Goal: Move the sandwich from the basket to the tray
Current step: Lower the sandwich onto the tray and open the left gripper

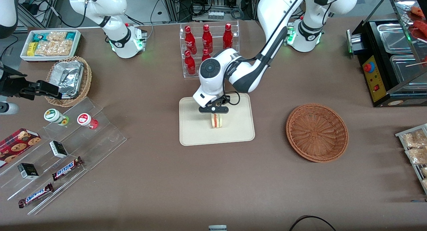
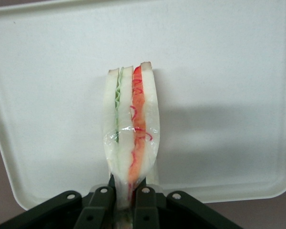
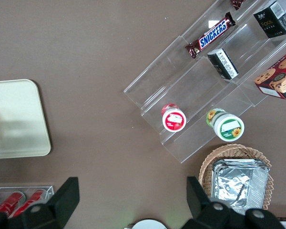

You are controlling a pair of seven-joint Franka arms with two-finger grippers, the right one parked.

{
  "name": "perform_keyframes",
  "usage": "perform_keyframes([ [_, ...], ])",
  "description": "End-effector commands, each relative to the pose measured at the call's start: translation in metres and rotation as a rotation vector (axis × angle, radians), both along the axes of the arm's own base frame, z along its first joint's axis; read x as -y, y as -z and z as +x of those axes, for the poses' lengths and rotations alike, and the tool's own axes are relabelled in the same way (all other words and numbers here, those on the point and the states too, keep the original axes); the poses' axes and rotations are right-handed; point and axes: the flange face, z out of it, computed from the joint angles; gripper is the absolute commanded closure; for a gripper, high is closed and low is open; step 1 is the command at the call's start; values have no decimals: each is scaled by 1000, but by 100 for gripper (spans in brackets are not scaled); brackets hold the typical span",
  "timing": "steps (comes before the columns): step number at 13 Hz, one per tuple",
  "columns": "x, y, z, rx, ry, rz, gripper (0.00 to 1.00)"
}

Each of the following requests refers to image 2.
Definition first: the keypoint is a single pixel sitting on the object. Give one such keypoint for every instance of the triangle sandwich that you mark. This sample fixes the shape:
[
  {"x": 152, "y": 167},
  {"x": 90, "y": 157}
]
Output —
[{"x": 133, "y": 114}]

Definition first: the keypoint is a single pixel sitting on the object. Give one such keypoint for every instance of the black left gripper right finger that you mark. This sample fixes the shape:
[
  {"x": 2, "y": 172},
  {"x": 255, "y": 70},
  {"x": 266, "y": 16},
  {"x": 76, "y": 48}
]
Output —
[{"x": 146, "y": 208}]

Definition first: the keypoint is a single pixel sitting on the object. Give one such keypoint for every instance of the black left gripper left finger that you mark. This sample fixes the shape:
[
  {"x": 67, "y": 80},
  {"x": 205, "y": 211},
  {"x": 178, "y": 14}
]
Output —
[{"x": 99, "y": 207}]

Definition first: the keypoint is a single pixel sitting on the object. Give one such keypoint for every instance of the cream plastic tray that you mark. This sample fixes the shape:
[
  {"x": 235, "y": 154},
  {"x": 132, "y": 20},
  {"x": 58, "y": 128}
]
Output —
[{"x": 62, "y": 83}]

